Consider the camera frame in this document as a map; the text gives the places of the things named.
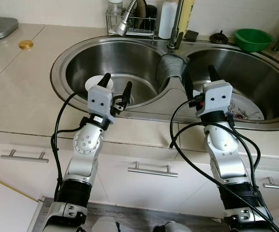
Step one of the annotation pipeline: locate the small white floral bowl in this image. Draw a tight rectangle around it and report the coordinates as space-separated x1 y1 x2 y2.
84 74 114 93

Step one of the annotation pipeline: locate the white floral plate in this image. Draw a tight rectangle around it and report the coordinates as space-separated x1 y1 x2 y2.
225 93 265 122

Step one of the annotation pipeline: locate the white kitchen cabinet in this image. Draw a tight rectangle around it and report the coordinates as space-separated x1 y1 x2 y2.
0 130 279 232

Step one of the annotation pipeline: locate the grey dish cloth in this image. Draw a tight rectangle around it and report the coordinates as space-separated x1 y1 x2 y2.
156 54 189 86

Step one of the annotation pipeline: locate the stainless steel double sink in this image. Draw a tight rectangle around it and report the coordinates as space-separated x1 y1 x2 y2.
50 35 279 132

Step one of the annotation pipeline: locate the black sink stopper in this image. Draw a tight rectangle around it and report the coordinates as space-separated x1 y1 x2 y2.
209 30 232 45

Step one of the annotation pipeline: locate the small black square pad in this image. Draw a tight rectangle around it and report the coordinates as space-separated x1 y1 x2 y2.
183 30 200 42

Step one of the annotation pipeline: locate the green plastic bowl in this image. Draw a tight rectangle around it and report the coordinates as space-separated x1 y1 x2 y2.
234 29 275 53

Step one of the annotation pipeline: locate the metal pull-out sprayer faucet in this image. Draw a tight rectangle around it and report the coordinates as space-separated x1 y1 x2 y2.
112 0 148 37

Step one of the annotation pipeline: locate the chrome sink faucet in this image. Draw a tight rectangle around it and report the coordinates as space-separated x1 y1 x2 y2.
167 0 185 50

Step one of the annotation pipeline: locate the yellow bottle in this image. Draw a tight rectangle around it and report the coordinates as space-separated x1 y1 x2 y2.
180 0 196 30

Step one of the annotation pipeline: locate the white plastic bottle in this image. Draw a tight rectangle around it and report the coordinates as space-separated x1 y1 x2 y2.
158 0 180 40

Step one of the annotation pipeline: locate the clear glass jar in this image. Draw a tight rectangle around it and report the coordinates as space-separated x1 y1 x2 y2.
107 0 124 19

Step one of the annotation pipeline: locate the black cup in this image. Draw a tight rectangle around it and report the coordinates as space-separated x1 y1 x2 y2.
144 5 158 30

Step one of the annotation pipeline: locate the gold jar lid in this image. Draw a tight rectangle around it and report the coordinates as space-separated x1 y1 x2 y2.
18 40 34 50

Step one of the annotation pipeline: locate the grey robot left leg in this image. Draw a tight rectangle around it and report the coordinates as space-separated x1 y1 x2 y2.
91 216 122 232

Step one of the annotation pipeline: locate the grey robot leg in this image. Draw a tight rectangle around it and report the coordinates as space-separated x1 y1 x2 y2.
164 220 194 232
91 216 122 232

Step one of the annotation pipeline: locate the grey robot right leg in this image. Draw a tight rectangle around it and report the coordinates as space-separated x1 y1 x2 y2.
164 220 194 232

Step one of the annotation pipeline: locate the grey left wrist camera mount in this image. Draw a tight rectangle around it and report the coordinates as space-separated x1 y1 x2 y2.
87 86 114 115

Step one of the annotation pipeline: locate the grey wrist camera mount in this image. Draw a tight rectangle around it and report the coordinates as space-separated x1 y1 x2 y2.
200 80 233 115
87 86 114 115

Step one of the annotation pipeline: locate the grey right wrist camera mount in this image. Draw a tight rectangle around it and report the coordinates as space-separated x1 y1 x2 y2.
200 80 233 115

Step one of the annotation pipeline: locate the wire dish rack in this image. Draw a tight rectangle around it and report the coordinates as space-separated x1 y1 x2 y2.
105 9 158 39

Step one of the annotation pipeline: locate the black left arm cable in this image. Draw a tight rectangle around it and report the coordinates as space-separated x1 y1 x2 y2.
51 91 93 199

